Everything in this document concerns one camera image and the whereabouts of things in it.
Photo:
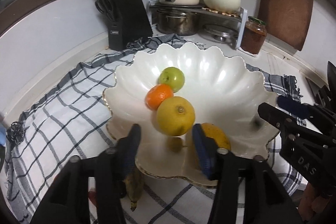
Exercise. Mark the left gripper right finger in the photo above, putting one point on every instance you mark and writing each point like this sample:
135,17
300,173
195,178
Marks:
218,164

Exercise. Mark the small green olive fruit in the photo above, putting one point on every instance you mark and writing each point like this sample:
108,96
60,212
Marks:
175,144

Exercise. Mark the yellow mango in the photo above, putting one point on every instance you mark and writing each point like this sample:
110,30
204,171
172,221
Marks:
216,133

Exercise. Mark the checkered kitchen cloth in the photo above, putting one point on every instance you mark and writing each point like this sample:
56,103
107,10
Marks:
71,119

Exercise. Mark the person's hand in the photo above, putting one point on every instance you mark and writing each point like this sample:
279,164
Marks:
311,203

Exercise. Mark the brown wooden cutting board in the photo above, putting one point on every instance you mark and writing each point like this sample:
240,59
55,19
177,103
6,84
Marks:
287,20

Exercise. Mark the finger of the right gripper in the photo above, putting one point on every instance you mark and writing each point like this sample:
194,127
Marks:
274,116
293,107

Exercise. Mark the overripe brown banana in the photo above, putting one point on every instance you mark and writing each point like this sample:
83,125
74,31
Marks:
134,183

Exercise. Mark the white scalloped fruit bowl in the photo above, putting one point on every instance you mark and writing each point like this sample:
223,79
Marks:
222,92

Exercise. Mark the green apple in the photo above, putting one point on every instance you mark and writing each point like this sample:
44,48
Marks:
173,77

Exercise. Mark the metal kitchen shelf rack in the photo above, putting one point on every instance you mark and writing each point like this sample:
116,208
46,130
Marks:
240,18

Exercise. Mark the black knife block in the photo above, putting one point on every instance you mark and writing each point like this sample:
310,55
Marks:
127,21

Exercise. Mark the large yellow lemon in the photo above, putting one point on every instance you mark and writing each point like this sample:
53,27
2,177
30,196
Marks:
175,116

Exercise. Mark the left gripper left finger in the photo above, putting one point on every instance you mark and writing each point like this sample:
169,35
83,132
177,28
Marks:
112,166

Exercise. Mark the orange tangerine in bowl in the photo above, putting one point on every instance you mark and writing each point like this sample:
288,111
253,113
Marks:
157,95

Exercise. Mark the steel pot under shelf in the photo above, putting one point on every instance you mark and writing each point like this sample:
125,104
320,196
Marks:
177,22

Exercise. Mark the black scrub ball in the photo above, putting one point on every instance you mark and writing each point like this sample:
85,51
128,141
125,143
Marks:
16,133

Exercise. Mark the glass jar brown sauce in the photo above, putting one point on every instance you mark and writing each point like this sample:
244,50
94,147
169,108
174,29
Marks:
254,35

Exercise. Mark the steel lid under shelf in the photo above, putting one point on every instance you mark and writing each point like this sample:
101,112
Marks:
221,33

